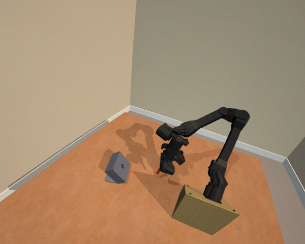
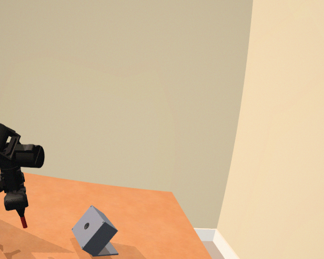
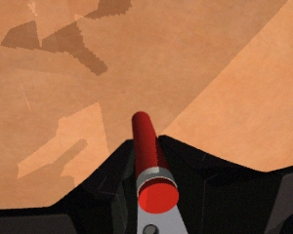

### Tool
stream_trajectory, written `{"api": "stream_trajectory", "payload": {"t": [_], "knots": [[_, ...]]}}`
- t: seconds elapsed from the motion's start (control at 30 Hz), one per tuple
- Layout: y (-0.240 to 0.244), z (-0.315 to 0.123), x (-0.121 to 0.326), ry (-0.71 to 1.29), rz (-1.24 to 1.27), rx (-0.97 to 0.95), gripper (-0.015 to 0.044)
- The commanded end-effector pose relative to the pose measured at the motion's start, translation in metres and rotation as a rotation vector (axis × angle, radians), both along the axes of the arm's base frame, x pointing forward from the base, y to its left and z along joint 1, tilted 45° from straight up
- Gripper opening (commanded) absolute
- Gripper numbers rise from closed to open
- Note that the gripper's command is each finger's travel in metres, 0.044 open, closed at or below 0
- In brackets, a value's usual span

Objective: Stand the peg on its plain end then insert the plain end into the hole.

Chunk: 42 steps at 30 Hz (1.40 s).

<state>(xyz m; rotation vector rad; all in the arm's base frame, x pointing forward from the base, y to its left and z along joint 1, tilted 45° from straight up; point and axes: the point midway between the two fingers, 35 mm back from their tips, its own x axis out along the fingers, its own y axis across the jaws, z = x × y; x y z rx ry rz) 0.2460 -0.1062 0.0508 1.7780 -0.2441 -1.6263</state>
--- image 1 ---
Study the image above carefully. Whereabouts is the grey metal panel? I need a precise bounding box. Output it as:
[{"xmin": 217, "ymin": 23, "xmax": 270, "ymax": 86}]
[{"xmin": 105, "ymin": 151, "xmax": 131, "ymax": 184}]

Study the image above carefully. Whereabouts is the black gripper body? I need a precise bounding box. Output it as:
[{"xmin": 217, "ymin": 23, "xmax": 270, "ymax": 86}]
[{"xmin": 160, "ymin": 143, "xmax": 179, "ymax": 175}]

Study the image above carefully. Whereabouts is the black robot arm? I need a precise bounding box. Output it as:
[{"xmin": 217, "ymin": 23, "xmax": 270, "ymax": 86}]
[{"xmin": 156, "ymin": 107, "xmax": 250, "ymax": 204}]

